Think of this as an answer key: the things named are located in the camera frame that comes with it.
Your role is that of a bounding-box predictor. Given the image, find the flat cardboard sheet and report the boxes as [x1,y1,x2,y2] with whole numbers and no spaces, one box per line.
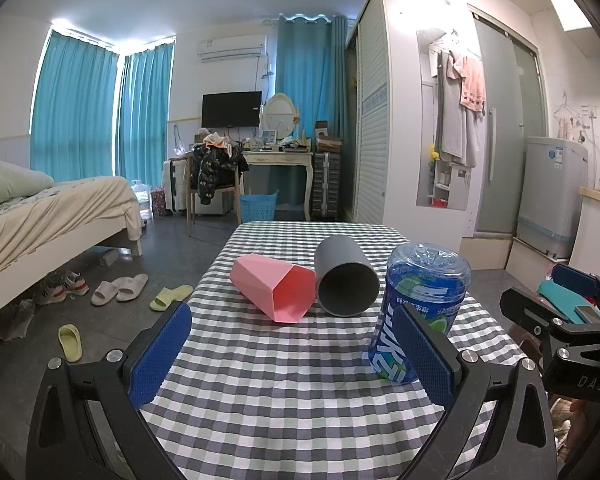
[505,237,572,287]

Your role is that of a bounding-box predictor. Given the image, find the checked tablecloth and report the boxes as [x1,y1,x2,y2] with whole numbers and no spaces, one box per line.
[137,220,531,480]

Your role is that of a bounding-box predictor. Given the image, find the tall teal curtain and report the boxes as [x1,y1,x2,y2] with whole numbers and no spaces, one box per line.
[275,14,349,207]

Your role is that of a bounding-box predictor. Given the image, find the yellow-green slipper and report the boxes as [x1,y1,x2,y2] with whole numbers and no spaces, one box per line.
[149,284,195,312]
[58,324,84,363]

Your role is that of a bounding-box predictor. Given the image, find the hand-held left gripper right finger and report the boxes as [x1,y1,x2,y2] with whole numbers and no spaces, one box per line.
[395,304,564,480]

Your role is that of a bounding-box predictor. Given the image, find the white slipper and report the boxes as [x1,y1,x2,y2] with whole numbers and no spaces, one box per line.
[90,280,119,307]
[115,273,150,303]

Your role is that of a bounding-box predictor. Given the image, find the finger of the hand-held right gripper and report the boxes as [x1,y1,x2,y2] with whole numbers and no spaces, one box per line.
[499,287,583,343]
[551,262,600,323]

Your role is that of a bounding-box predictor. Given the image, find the white dressing table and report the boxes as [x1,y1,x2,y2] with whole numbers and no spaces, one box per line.
[241,150,314,222]

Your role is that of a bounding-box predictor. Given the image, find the teal plastic item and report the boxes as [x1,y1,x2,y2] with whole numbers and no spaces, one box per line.
[537,280,590,324]

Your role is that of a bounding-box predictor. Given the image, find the pink faceted cup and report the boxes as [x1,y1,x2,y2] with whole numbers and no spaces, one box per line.
[230,254,316,323]

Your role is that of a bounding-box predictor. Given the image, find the brown cardboard box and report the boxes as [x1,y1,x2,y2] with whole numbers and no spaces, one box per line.
[314,121,344,155]

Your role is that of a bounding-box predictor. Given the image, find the white wardrobe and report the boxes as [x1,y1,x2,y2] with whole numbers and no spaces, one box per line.
[345,0,475,242]

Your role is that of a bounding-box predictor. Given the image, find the grey washing machine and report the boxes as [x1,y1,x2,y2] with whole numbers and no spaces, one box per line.
[517,136,590,260]

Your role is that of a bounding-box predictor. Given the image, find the white sneaker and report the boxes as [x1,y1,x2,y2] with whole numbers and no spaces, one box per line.
[60,270,90,297]
[34,274,67,306]

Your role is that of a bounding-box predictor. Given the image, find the pale green quilt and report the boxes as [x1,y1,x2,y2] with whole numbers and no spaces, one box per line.
[0,154,55,214]

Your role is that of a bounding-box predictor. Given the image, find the clear water jug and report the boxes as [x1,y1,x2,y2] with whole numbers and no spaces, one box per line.
[130,178,154,222]

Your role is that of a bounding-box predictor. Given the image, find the blue drink bottle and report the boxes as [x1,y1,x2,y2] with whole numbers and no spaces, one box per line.
[368,242,472,386]

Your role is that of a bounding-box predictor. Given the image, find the frosted glass sliding door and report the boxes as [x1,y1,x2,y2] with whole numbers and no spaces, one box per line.
[467,4,549,237]

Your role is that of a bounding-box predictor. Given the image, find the orange and white clothes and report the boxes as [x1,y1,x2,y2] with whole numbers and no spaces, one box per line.
[203,132,237,157]

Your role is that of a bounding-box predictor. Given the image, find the white suitcase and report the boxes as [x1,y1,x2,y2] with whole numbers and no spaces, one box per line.
[162,158,192,214]

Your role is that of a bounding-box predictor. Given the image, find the wire clothes hanger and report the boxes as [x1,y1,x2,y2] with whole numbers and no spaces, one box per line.
[552,92,584,142]

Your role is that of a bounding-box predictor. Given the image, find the grey round cup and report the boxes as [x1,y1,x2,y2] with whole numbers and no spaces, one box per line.
[314,235,381,318]

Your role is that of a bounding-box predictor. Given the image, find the blue laundry basket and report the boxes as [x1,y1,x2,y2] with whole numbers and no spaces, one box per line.
[239,189,280,223]

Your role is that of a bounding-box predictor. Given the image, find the grey stacked storage cases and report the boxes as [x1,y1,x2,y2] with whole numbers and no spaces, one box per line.
[311,151,342,220]

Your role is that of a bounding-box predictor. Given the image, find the white oval mirror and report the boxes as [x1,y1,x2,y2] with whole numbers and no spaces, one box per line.
[260,92,299,144]

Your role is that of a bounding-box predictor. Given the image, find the white air conditioner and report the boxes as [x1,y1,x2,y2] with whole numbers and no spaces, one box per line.
[196,35,269,64]

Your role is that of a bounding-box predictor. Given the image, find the patterned gift bag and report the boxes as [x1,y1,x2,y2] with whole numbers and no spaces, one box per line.
[150,187,174,218]

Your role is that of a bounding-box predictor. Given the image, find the bed with beige sheet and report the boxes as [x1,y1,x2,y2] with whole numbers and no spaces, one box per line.
[0,152,146,333]

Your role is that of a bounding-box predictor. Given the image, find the clear plastic bag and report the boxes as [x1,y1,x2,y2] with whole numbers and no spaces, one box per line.
[0,299,37,342]

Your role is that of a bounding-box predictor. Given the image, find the grey hanging towel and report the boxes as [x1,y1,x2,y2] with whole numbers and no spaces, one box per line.
[437,52,482,169]

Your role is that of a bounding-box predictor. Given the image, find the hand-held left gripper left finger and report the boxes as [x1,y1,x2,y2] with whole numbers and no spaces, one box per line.
[26,301,193,480]

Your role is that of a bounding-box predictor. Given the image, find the wide teal curtain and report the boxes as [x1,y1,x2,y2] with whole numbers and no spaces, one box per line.
[30,27,120,182]

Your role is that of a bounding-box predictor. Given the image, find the wooden chair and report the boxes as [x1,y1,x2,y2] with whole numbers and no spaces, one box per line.
[186,155,244,237]

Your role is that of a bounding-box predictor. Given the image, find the dark patterned jacket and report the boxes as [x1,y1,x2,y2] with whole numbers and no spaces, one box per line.
[190,142,251,206]

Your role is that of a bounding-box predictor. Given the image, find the black television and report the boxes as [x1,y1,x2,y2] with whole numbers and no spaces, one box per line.
[201,91,263,129]

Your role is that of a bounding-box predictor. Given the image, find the white sink cabinet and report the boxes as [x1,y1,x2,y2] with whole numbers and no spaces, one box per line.
[569,186,600,281]

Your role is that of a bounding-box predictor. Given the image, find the pink hanging towel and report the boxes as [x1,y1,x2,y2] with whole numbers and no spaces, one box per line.
[452,55,487,114]

